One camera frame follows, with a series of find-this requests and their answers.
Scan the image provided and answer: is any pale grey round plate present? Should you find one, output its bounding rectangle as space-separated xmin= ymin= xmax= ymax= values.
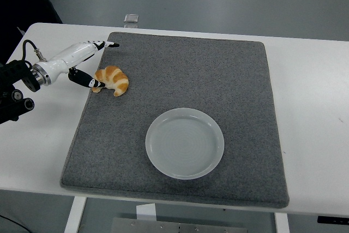
xmin=145 ymin=107 xmax=225 ymax=181

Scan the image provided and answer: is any grey felt mat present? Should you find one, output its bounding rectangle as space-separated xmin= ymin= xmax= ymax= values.
xmin=59 ymin=31 xmax=290 ymax=208

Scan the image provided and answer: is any black table control panel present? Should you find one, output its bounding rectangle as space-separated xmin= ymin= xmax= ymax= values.
xmin=317 ymin=216 xmax=349 ymax=224

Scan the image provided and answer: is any white table leg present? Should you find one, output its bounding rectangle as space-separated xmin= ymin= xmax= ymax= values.
xmin=274 ymin=212 xmax=290 ymax=233
xmin=64 ymin=196 xmax=87 ymax=233

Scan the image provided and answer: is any grey metal plate with screws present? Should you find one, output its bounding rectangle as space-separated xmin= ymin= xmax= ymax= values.
xmin=111 ymin=217 xmax=249 ymax=233

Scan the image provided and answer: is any small clear square floor object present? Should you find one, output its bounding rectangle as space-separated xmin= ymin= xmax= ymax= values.
xmin=123 ymin=14 xmax=140 ymax=24

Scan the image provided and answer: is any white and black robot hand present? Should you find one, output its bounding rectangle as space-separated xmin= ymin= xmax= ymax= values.
xmin=45 ymin=40 xmax=121 ymax=89

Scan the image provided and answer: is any golden croissant bread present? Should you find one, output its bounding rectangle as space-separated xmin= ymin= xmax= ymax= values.
xmin=91 ymin=65 xmax=129 ymax=97

